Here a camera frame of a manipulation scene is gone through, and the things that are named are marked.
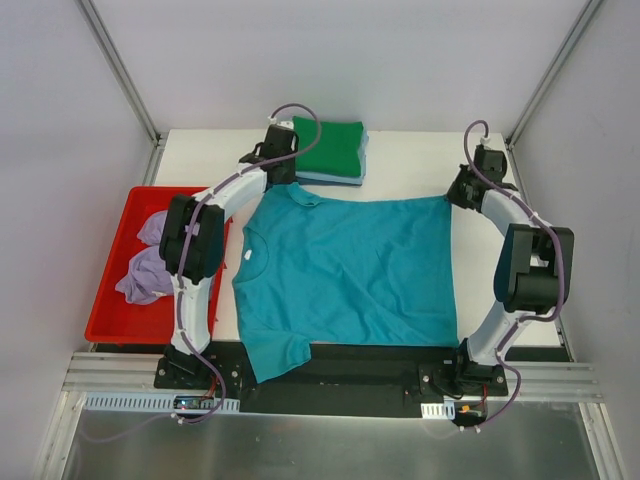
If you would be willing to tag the white slotted cable duct left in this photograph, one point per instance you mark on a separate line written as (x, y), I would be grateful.
(158, 403)

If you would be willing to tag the green folded t shirt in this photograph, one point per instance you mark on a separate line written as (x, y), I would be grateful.
(337, 153)

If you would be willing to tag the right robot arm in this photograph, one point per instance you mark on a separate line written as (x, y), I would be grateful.
(532, 276)

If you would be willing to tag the aluminium frame post left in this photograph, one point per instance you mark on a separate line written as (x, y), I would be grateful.
(115, 62)

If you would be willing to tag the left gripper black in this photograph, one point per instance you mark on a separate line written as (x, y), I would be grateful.
(282, 173)

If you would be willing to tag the aluminium frame post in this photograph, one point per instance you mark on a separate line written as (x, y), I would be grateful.
(560, 59)
(115, 62)

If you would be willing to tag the red plastic bin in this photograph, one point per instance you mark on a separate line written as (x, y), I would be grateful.
(112, 319)

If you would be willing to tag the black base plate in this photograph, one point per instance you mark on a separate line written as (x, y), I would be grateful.
(338, 380)

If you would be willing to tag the teal t shirt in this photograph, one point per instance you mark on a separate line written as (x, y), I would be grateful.
(322, 270)

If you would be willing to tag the lavender t shirt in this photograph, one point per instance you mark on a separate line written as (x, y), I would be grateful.
(147, 279)
(151, 232)

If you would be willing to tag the white slotted cable duct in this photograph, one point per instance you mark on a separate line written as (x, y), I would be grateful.
(158, 403)
(438, 411)

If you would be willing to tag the light blue folded t shirt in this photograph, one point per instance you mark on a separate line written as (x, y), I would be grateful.
(314, 178)

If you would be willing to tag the aluminium frame post right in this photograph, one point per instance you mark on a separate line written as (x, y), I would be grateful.
(560, 59)

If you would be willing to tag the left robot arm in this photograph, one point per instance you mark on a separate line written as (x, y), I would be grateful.
(192, 247)

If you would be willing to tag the white slotted cable duct right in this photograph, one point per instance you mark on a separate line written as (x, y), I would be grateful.
(438, 411)

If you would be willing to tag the aluminium front rail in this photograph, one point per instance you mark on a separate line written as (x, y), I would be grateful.
(111, 372)

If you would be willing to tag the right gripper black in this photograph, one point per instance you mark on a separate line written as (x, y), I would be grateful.
(456, 193)

